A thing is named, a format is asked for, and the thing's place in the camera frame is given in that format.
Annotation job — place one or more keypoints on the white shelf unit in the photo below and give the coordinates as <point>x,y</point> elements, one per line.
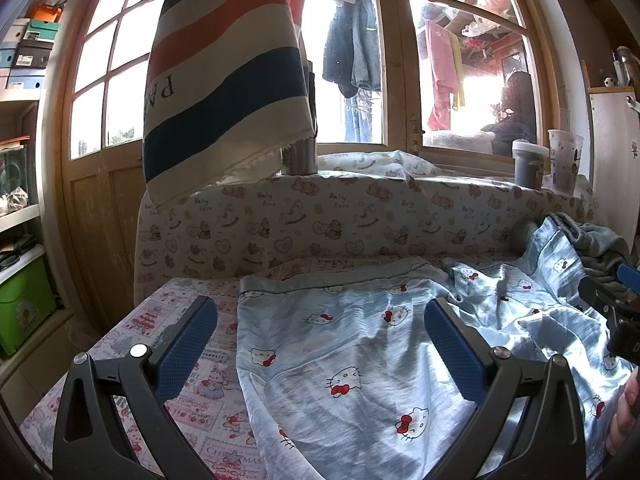
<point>34,368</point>

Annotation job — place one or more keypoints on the bear print headboard cushion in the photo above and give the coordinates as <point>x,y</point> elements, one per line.
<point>358,205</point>

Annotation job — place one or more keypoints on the green storage bin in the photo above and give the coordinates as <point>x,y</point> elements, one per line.
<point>26,301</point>

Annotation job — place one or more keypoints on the grey crumpled sweater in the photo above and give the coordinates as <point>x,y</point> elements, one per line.
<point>599,248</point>

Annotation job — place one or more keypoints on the striped hanging towel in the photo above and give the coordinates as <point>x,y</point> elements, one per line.
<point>225,91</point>

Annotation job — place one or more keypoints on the hanging pink garment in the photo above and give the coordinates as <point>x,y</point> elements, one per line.
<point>444,54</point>

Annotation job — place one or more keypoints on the wooden window frame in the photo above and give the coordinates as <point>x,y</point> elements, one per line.
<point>88,202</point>

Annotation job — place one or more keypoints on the white cabinet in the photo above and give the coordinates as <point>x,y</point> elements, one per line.
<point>615,144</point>

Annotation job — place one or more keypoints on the right hand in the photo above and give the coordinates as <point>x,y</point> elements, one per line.
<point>623,420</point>

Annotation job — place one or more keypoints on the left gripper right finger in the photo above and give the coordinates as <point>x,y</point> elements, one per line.
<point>549,441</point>

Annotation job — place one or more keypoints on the clear plastic cup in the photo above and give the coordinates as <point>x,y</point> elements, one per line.
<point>565,155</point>

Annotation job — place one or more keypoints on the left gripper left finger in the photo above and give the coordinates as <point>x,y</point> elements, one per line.
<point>90,441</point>

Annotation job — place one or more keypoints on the light blue Hello Kitty pants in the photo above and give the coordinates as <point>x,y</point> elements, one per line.
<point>342,381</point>

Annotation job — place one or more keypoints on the hanging dark jacket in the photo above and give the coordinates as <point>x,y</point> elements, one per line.
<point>351,57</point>

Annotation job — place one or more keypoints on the stacked shoe boxes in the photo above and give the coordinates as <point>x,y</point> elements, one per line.
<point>27,46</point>

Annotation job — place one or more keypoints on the grey lidded jar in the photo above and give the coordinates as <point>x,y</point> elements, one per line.
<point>529,160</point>

